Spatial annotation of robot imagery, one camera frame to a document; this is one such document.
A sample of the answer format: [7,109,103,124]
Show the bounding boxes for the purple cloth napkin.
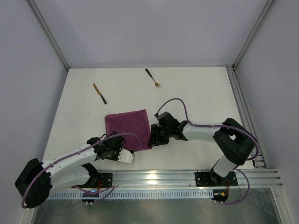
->
[105,109,152,152]

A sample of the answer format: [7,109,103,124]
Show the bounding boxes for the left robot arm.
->
[15,131,134,209]

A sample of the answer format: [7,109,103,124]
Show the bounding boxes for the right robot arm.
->
[148,112,257,186]

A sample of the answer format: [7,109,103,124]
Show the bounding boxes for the left black controller board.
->
[81,191,99,204]

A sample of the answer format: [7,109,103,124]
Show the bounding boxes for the black controller board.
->
[81,191,99,204]
[212,190,229,204]

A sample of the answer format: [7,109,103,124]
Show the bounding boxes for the right black controller board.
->
[212,190,229,204]

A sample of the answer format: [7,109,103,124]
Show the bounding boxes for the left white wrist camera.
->
[117,149,135,163]

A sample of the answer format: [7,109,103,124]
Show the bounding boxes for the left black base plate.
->
[84,172,114,189]

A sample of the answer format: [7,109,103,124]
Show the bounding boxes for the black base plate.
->
[84,172,114,189]
[194,171,238,187]

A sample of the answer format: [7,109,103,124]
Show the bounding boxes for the front aluminium rail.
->
[27,169,283,191]

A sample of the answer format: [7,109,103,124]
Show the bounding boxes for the aluminium rail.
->
[27,169,283,191]
[226,65,268,169]

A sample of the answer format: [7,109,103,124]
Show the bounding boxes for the gold fork black handle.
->
[145,68,161,87]

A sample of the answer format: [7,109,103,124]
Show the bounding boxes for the slotted cable duct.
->
[48,189,213,200]

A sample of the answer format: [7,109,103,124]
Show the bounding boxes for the gold knife black handle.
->
[93,83,107,105]

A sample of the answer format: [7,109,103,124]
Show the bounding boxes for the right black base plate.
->
[194,171,238,187]

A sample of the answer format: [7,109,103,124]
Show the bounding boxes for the right side aluminium rail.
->
[226,65,268,169]

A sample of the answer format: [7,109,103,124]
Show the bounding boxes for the left corner frame post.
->
[26,0,70,71]

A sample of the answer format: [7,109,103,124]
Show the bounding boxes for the corner frame post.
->
[232,0,277,70]
[26,0,70,71]

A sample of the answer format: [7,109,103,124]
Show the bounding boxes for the right corner frame post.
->
[232,0,277,70]

